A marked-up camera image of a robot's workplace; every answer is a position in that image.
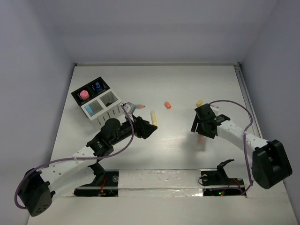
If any orange marker cap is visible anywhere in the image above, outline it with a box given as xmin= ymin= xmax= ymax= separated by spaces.
xmin=165 ymin=102 xmax=172 ymax=109

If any pink marker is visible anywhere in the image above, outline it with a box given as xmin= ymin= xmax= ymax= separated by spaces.
xmin=197 ymin=135 xmax=204 ymax=146

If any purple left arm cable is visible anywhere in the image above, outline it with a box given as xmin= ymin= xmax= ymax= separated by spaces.
xmin=14 ymin=105 xmax=135 ymax=209

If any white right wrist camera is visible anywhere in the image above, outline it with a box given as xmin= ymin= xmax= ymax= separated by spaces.
xmin=210 ymin=105 xmax=219 ymax=113

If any white slotted organizer box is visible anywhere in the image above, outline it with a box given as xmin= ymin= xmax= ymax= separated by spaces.
xmin=81 ymin=89 xmax=123 ymax=128

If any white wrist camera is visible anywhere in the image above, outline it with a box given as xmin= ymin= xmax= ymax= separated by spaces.
xmin=122 ymin=102 xmax=136 ymax=115
xmin=210 ymin=105 xmax=219 ymax=113

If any orange-tipped clear marker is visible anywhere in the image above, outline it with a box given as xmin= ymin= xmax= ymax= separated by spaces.
xmin=135 ymin=105 xmax=145 ymax=109

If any aluminium rail at wall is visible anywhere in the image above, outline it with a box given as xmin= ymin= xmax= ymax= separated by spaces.
xmin=233 ymin=63 xmax=263 ymax=138

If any black slotted organizer box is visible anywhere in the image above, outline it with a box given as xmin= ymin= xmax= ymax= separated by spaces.
xmin=71 ymin=77 xmax=110 ymax=106

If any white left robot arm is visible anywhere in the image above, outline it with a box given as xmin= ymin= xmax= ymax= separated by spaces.
xmin=14 ymin=116 xmax=157 ymax=217

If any yellow uncapped marker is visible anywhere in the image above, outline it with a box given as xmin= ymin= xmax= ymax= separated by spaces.
xmin=150 ymin=111 xmax=158 ymax=126

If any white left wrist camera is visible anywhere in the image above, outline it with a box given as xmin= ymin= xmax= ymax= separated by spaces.
xmin=122 ymin=102 xmax=136 ymax=115

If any light blue marker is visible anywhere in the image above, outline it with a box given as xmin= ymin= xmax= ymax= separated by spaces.
xmin=85 ymin=105 xmax=94 ymax=114

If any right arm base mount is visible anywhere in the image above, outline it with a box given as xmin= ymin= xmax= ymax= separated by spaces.
xmin=198 ymin=159 xmax=246 ymax=197

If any yellow marker cap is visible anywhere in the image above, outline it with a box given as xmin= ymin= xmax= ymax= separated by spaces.
xmin=196 ymin=100 xmax=203 ymax=106

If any black highlighter blue cap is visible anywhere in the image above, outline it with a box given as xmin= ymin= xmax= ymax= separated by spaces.
xmin=95 ymin=82 xmax=102 ymax=92

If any pink-capped marker tube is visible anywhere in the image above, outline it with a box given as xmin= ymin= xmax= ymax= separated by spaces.
xmin=80 ymin=90 xmax=90 ymax=101

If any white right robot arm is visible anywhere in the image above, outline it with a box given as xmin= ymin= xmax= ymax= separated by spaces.
xmin=191 ymin=104 xmax=293 ymax=189

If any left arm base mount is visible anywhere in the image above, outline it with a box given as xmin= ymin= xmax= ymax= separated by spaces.
xmin=74 ymin=165 xmax=119 ymax=197

